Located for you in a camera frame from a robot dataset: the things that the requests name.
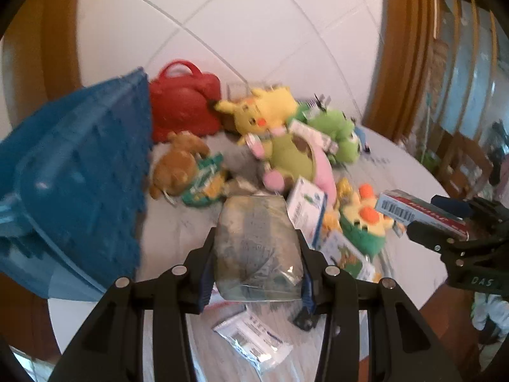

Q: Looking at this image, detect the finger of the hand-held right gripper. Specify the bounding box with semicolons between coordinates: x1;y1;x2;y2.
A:
406;221;478;265
431;195;509;223

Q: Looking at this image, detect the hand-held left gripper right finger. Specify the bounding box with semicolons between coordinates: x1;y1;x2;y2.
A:
296;227;464;382

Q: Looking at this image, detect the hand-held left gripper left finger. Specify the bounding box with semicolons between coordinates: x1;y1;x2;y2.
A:
48;229;217;382

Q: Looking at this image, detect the red and white box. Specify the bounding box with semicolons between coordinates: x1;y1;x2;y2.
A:
374;190;468;235

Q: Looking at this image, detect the clear bag of grey contents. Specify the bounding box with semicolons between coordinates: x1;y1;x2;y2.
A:
213;195;305;302

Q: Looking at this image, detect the blue plastic crate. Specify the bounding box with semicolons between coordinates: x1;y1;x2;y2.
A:
0;67;154;302

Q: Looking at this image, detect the round white desktop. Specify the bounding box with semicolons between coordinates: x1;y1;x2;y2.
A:
48;125;450;382

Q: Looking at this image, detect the wooden chair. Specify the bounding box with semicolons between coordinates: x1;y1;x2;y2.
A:
437;131;496;200

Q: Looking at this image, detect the white barcode packet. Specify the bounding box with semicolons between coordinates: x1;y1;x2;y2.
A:
212;310;294;372

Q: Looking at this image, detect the yellow green flower plush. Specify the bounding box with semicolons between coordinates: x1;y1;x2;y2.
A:
336;179;396;257

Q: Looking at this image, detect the white and blue box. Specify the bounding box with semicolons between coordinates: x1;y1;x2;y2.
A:
287;178;329;249

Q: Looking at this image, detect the green patterned snack bag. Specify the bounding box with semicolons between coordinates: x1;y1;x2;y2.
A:
182;153;228;208

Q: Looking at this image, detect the brown bear plush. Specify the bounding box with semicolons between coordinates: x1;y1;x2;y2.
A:
149;131;211;200

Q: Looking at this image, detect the grey plush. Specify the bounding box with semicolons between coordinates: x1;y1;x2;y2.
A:
225;153;265;186

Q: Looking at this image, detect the green and pink plush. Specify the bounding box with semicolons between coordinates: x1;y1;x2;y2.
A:
244;125;338;203

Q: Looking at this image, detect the green frog plush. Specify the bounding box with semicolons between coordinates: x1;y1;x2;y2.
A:
294;103;360;165

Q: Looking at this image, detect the wooden glass partition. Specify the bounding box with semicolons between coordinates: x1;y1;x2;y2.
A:
431;0;509;136

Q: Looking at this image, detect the small pink white packet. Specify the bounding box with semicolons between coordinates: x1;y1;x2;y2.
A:
244;133;264;157

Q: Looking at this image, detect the red toy suitcase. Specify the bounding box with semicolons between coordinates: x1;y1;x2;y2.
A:
149;60;222;144

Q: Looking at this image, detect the yellow mouse plush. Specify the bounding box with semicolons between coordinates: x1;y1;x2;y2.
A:
215;85;299;146

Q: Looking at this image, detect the wooden door frame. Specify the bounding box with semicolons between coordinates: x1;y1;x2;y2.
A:
4;0;84;100
364;0;436;144

